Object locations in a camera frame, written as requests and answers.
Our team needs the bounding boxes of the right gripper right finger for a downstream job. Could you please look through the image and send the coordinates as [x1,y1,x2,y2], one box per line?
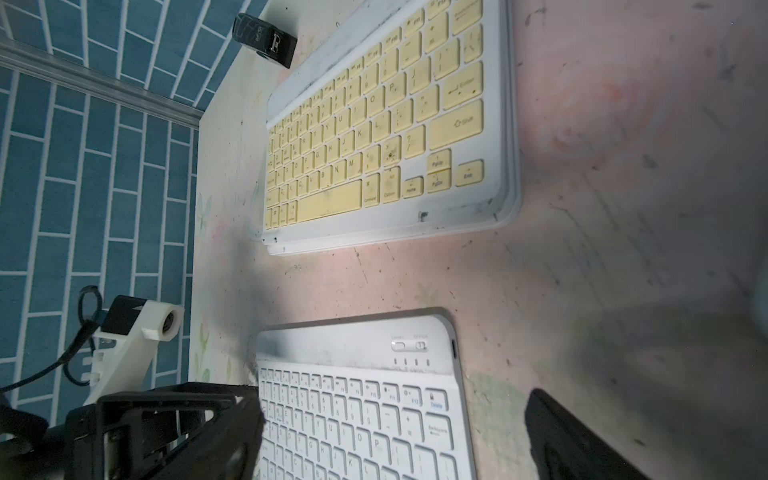
[524,388,646,480]

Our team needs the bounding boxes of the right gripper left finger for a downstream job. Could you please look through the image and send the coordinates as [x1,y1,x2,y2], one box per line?
[152,392,265,479]

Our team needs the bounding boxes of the black stapler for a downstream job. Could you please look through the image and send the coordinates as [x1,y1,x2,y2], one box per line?
[232,13,298,69]

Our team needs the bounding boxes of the yellow keyboard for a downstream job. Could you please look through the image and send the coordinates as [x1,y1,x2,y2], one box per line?
[261,0,522,256]

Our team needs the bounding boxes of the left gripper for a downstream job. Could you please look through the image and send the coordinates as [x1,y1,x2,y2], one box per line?
[1,383,258,479]

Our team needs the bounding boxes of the white keyboard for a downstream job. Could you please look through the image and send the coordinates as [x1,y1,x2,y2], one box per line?
[253,308,476,479]

